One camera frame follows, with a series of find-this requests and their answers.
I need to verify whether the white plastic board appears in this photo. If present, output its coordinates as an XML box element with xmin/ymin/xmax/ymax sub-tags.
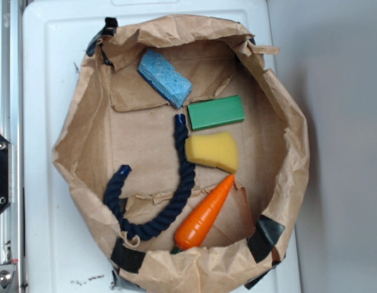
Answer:
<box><xmin>21</xmin><ymin>0</ymin><xmax>303</xmax><ymax>293</ymax></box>

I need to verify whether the green rectangular block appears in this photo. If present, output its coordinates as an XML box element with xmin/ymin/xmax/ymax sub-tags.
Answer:
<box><xmin>188</xmin><ymin>95</ymin><xmax>245</xmax><ymax>131</ymax></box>

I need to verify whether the yellow sponge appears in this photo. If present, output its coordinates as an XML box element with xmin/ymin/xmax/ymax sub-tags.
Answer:
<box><xmin>185</xmin><ymin>131</ymin><xmax>239</xmax><ymax>174</ymax></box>

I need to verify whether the blue sponge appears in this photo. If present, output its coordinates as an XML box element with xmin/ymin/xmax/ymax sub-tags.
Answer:
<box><xmin>138</xmin><ymin>49</ymin><xmax>192</xmax><ymax>109</ymax></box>

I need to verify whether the dark blue rope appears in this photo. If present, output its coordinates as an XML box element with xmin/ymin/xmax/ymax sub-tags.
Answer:
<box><xmin>103</xmin><ymin>114</ymin><xmax>197</xmax><ymax>242</ymax></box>

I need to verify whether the orange plastic carrot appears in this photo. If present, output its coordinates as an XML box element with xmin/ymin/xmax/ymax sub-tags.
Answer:
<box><xmin>171</xmin><ymin>175</ymin><xmax>235</xmax><ymax>255</ymax></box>

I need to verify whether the brown paper bag tray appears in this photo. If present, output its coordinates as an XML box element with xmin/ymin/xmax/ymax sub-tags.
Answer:
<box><xmin>53</xmin><ymin>15</ymin><xmax>310</xmax><ymax>292</ymax></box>

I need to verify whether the aluminium frame rail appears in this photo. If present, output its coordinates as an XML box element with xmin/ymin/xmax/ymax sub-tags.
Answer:
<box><xmin>0</xmin><ymin>0</ymin><xmax>28</xmax><ymax>292</ymax></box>

